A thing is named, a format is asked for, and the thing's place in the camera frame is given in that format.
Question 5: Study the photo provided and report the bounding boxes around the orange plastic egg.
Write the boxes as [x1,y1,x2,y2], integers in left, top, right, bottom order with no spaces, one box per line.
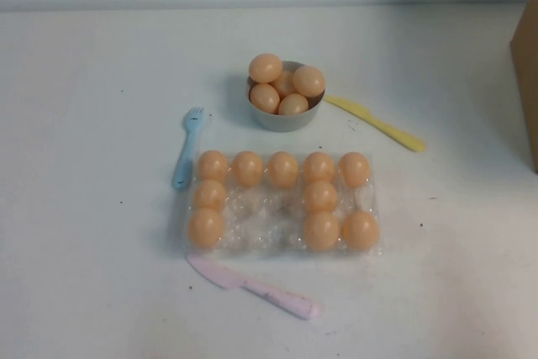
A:
[338,151,372,187]
[302,211,340,251]
[231,150,265,187]
[342,210,381,251]
[250,83,282,115]
[292,65,327,97]
[302,151,336,186]
[197,150,230,183]
[271,71,298,98]
[247,53,283,84]
[302,181,338,214]
[193,179,228,213]
[187,207,225,248]
[277,92,310,117]
[266,150,300,189]

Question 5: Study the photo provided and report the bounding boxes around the clear plastic egg tray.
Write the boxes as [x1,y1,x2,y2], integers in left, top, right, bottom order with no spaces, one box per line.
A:
[174,146,386,259]

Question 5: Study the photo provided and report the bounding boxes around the brown cardboard box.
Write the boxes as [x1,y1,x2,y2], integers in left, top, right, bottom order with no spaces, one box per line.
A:
[509,0,538,175]

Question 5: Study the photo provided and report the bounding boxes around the grey round bowl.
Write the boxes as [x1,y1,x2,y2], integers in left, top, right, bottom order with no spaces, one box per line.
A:
[245,60,327,134]

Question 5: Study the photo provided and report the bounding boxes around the light blue plastic fork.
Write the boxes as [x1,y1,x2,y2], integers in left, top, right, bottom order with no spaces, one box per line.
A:
[171,107,206,190]

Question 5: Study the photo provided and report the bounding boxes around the yellow plastic knife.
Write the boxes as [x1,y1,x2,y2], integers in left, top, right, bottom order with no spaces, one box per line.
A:
[324,94,426,153]

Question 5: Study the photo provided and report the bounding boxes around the pink plastic knife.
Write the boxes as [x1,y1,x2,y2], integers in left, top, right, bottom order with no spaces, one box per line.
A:
[186,253,321,321]

